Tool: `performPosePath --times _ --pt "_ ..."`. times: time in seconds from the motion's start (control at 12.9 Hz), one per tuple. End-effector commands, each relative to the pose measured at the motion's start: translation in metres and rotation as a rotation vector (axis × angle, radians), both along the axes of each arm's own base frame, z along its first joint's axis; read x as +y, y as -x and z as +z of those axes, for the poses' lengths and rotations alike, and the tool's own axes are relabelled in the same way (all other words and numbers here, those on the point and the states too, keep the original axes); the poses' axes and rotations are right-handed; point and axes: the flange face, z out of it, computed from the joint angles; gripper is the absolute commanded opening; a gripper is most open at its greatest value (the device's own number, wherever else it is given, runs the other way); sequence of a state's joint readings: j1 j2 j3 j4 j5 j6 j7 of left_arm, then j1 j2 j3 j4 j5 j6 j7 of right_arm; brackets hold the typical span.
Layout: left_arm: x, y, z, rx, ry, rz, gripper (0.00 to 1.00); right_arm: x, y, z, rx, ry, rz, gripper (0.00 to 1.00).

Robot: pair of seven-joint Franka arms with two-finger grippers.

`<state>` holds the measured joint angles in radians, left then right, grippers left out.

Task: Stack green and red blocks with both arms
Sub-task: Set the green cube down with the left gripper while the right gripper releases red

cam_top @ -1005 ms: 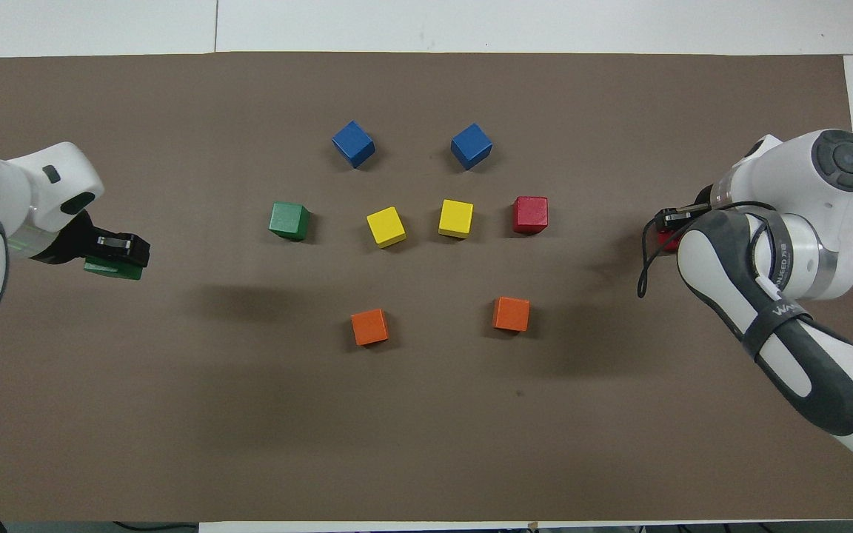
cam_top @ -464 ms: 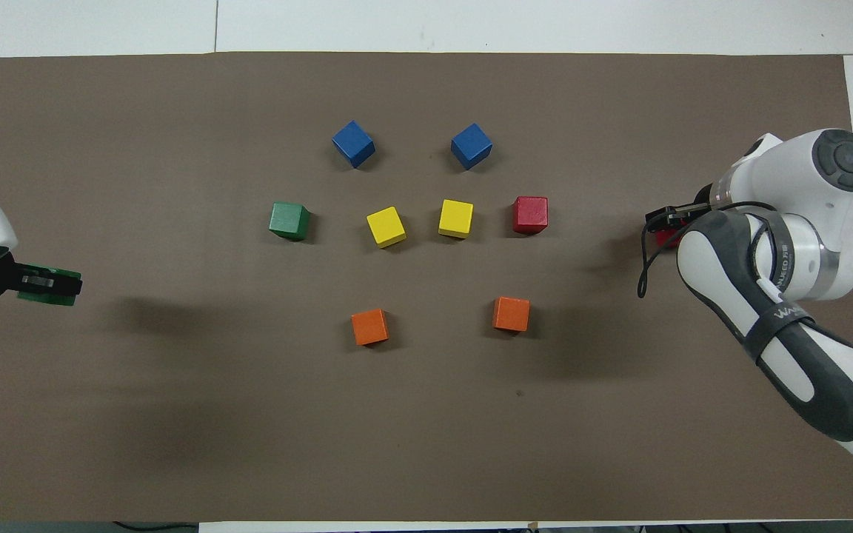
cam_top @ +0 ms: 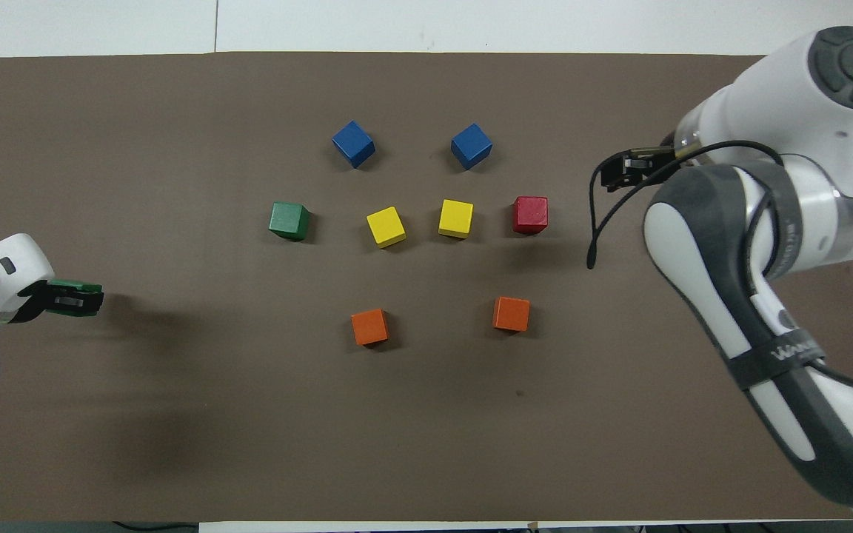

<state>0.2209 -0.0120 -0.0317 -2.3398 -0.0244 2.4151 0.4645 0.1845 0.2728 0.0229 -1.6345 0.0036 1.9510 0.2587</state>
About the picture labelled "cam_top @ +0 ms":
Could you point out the blue wooden cube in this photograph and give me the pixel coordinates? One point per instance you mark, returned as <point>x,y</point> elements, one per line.
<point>353,143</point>
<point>471,146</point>

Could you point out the brown paper table mat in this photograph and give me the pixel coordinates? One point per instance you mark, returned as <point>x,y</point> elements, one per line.
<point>426,429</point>

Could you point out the orange wooden cube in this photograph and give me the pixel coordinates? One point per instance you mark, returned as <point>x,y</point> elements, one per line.
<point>369,326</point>
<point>512,314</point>

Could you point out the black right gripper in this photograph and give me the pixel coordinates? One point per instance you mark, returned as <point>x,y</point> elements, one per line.
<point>656,163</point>

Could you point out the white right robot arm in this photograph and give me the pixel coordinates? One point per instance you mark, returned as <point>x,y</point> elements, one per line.
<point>804,96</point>

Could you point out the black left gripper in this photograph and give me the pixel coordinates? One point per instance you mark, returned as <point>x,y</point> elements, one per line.
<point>35,302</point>

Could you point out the yellow wooden cube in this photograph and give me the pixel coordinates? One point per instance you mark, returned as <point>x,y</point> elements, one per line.
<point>456,218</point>
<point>386,226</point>

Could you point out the red wooden cube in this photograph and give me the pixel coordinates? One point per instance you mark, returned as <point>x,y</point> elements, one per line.
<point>530,215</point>

